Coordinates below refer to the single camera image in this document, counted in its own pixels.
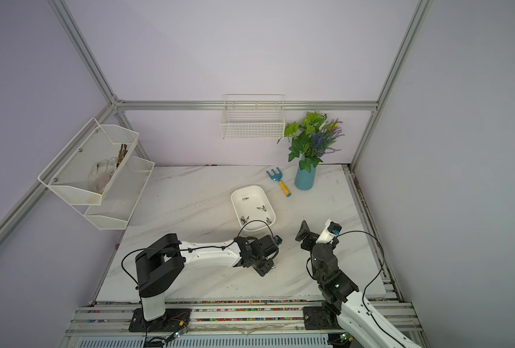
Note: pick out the white plastic storage box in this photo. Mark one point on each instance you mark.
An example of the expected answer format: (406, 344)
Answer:
(246, 208)

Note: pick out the lower white mesh shelf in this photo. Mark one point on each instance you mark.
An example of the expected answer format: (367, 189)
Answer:
(122, 197)

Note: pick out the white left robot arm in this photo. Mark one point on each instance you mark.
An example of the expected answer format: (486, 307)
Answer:
(158, 266)

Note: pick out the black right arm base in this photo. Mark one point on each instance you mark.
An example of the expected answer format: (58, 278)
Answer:
(320, 317)

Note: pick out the clear bag in shelf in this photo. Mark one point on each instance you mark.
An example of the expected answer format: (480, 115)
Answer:
(101, 174)

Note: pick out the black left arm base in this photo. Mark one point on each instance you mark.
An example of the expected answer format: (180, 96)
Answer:
(174, 320)

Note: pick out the green artificial plant bouquet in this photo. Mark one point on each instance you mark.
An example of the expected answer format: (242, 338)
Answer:
(312, 138)

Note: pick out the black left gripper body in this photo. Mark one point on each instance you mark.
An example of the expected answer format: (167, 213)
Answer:
(263, 265)

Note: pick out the teal cylindrical vase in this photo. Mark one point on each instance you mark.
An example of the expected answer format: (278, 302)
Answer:
(305, 176)

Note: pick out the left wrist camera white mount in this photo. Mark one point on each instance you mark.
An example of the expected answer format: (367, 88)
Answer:
(277, 239)

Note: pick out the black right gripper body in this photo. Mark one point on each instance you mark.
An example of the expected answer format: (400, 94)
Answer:
(311, 241)

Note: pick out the blue yellow toy rake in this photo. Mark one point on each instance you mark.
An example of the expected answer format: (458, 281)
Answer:
(276, 175)

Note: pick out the white perforated metal shelf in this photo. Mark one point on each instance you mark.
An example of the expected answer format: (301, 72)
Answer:
(67, 175)

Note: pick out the aluminium frame post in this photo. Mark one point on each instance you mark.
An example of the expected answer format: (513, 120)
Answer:
(79, 42)

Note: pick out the aluminium rail base frame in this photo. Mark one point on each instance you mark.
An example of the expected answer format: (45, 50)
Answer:
(236, 323)

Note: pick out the brown twigs in shelf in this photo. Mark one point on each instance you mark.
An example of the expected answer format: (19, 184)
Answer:
(121, 155)

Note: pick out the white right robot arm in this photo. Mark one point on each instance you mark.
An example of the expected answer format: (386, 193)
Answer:
(345, 306)

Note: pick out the white wire wall basket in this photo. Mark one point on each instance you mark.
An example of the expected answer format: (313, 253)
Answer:
(253, 116)

